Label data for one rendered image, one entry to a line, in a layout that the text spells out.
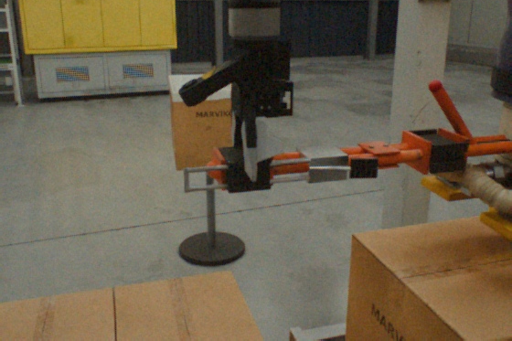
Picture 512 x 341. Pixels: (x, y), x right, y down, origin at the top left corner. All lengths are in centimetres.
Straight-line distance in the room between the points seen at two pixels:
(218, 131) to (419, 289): 172
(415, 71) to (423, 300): 122
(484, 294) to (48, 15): 737
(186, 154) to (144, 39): 556
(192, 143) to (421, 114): 112
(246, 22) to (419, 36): 134
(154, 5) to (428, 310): 736
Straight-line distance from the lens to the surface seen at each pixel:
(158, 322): 157
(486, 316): 94
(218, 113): 250
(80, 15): 790
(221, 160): 76
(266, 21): 73
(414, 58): 202
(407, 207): 217
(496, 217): 99
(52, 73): 801
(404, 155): 88
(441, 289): 99
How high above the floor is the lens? 144
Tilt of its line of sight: 17 degrees down
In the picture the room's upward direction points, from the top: straight up
